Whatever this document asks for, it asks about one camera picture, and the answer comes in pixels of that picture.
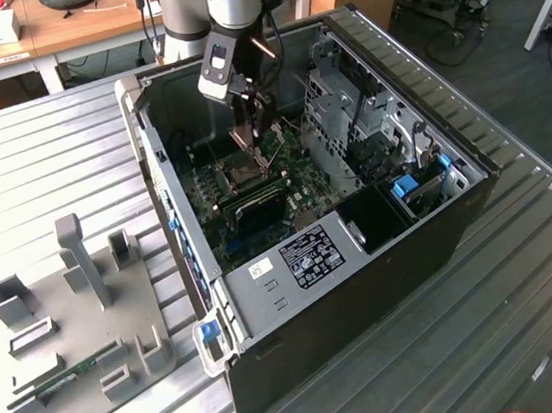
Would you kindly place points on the grey power supply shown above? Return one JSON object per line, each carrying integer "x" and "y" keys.
{"x": 267, "y": 298}

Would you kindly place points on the metal drive cage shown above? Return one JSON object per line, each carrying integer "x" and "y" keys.
{"x": 329, "y": 109}

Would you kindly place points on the CPU socket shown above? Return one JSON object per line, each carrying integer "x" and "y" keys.
{"x": 239, "y": 175}

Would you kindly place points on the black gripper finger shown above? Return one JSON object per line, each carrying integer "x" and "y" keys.
{"x": 266, "y": 109}
{"x": 248, "y": 104}

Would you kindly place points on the blue case latch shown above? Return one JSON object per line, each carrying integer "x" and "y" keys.
{"x": 207, "y": 332}

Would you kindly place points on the black graphics card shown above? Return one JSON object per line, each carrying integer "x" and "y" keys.
{"x": 262, "y": 215}

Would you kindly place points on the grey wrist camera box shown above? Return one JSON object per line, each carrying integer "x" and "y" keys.
{"x": 217, "y": 80}

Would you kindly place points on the green RAM stick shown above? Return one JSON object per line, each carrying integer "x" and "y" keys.
{"x": 254, "y": 196}
{"x": 86, "y": 366}

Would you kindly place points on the green motherboard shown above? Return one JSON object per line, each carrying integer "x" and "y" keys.
{"x": 303, "y": 178}

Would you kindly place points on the wooden desk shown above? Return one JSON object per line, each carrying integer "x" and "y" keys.
{"x": 83, "y": 31}

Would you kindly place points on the grey parts rack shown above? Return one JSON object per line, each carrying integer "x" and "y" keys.
{"x": 67, "y": 312}

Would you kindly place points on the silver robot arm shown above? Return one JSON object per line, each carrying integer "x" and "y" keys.
{"x": 233, "y": 0}

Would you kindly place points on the blue retainer clip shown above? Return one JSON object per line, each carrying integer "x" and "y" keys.
{"x": 172, "y": 225}

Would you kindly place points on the blue plastic tab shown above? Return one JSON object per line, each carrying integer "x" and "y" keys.
{"x": 445, "y": 162}

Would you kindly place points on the hard disk in blue carrier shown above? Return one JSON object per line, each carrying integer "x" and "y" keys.
{"x": 407, "y": 186}

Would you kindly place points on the CPU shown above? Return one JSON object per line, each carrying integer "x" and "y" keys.
{"x": 240, "y": 140}

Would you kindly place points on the black PC case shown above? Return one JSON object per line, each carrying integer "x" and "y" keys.
{"x": 347, "y": 334}

